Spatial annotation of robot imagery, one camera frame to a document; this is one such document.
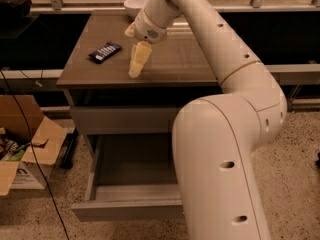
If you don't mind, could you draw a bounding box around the open cardboard box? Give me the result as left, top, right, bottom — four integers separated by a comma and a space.
0, 95, 67, 196

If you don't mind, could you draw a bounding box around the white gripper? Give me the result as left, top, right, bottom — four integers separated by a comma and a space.
125, 9, 166, 78

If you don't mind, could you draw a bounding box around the white ceramic bowl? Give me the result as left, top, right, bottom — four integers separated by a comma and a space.
124, 0, 148, 18

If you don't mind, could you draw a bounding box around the grey drawer cabinet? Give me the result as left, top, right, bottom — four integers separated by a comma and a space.
57, 11, 221, 151

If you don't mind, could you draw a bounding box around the black cable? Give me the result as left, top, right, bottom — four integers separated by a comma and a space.
0, 68, 71, 240

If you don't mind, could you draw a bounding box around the open grey middle drawer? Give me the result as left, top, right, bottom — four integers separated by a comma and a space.
72, 133, 183, 222

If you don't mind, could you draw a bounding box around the closed grey upper drawer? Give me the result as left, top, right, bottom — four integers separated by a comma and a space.
70, 107, 178, 135

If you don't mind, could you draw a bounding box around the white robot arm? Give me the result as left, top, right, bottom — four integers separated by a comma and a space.
126, 0, 287, 240

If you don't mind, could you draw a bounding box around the black object on shelf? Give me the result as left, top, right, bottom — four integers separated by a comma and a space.
0, 0, 32, 20

